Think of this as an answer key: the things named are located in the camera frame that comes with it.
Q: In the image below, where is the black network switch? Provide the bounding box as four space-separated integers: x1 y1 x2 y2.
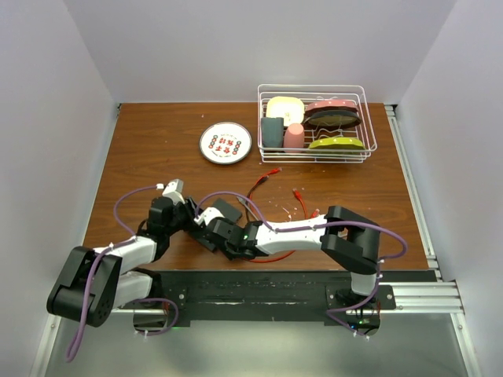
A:
188 197 244 253

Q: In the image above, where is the red ethernet cable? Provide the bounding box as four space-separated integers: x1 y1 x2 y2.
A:
292 187 310 219
247 167 321 263

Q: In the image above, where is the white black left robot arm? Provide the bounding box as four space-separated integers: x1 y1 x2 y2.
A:
46 196 197 328

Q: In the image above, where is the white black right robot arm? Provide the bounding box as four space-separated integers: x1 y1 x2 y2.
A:
195 206 380 309

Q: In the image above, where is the white patterned round plate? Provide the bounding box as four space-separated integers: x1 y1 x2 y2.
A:
199 122 252 165

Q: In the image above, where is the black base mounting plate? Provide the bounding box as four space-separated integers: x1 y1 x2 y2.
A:
133 269 396 329

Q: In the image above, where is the dark teal cup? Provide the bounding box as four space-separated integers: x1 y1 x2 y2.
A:
261 117 284 148

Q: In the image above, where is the pink cup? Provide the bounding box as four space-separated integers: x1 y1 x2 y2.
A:
283 123 304 148

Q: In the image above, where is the yellow-green plate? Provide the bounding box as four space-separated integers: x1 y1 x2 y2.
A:
308 137 365 150

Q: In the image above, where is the cream square bowl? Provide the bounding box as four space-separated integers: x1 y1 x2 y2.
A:
266 96 305 126

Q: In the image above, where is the pink plate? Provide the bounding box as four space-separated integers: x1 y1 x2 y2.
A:
304 99 358 116

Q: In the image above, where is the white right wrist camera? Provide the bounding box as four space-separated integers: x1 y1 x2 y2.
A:
193 207 224 226

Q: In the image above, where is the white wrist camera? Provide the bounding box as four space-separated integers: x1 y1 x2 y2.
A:
193 207 224 226
162 178 185 204

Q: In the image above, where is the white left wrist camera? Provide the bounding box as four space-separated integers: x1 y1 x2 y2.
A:
162 178 185 204

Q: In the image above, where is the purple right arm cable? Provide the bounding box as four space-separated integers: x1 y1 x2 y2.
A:
194 191 408 339

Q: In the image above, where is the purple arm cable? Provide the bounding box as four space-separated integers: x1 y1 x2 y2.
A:
194 191 408 339
64 184 180 363

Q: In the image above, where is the white wire dish rack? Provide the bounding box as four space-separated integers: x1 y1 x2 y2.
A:
257 84 377 163

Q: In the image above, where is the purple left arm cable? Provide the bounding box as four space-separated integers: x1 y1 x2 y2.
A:
64 184 180 363

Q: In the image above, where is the aluminium frame rail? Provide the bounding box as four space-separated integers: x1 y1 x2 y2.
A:
384 104 482 376

